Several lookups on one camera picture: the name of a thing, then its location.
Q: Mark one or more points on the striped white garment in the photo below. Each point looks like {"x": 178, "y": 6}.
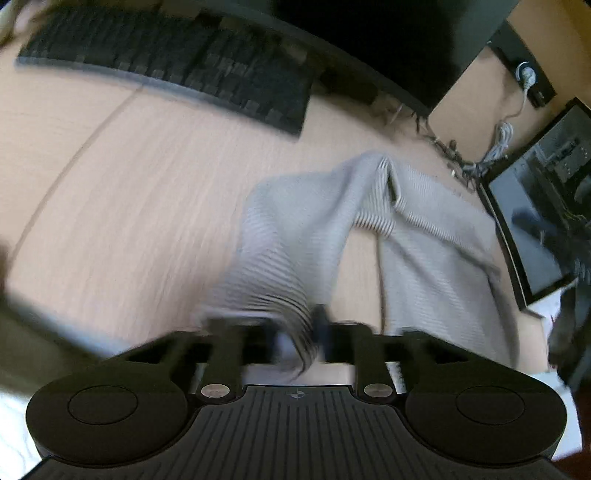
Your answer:
{"x": 295, "y": 230}

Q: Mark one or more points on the large black curved monitor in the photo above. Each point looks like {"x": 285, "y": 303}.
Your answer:
{"x": 369, "y": 37}

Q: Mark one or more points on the white plug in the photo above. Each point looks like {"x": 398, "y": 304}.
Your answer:
{"x": 525, "y": 73}

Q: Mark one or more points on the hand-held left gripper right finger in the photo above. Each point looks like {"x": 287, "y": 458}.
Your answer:
{"x": 323, "y": 325}

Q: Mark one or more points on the black keyboard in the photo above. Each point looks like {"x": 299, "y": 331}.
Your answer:
{"x": 171, "y": 60}

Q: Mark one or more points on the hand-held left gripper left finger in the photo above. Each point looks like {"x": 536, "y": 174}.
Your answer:
{"x": 258, "y": 330}

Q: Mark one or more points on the small black framed monitor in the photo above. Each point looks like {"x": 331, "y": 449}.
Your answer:
{"x": 535, "y": 203}

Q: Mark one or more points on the black power strip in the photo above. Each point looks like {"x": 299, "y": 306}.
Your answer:
{"x": 531, "y": 69}

